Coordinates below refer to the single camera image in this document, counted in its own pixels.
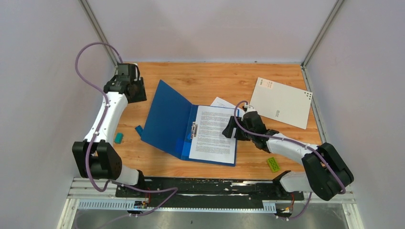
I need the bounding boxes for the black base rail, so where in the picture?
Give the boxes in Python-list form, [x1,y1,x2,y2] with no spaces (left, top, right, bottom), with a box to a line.
[71,177,355,219]

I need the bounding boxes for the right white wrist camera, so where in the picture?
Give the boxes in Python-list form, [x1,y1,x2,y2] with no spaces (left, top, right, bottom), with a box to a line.
[243,105,256,114]

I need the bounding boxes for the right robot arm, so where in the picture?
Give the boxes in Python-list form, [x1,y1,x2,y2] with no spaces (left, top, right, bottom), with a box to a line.
[222,111,354,201]

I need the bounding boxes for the blue file folder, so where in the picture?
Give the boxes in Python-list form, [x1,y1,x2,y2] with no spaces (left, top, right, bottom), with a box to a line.
[140,79,238,167]

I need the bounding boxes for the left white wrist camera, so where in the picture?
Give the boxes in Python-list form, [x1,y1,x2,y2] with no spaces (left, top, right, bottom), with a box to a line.
[132,63,140,82]

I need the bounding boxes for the blue toy brick plate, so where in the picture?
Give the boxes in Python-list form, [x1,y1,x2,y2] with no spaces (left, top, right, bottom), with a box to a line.
[134,125,143,136]

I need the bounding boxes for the beige card sheet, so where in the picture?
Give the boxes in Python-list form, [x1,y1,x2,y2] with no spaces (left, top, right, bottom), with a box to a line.
[249,77,312,129]

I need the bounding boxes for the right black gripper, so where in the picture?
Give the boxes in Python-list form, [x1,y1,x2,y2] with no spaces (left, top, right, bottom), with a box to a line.
[222,116,255,141]

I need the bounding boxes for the green toy brick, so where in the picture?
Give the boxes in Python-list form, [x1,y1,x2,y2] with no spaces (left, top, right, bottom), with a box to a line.
[266,157,281,173]

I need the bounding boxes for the printed paper sheet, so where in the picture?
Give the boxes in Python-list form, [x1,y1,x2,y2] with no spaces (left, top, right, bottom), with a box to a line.
[211,97,245,117]
[188,105,237,167]

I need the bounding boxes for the teal block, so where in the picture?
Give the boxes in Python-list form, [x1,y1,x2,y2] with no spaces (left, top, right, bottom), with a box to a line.
[114,133,124,144]

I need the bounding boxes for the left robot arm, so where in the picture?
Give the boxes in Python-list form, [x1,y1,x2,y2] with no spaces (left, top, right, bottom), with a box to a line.
[72,63,147,197]

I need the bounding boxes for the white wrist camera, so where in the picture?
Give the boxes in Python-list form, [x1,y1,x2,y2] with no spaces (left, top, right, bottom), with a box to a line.
[132,63,140,82]
[243,105,256,114]

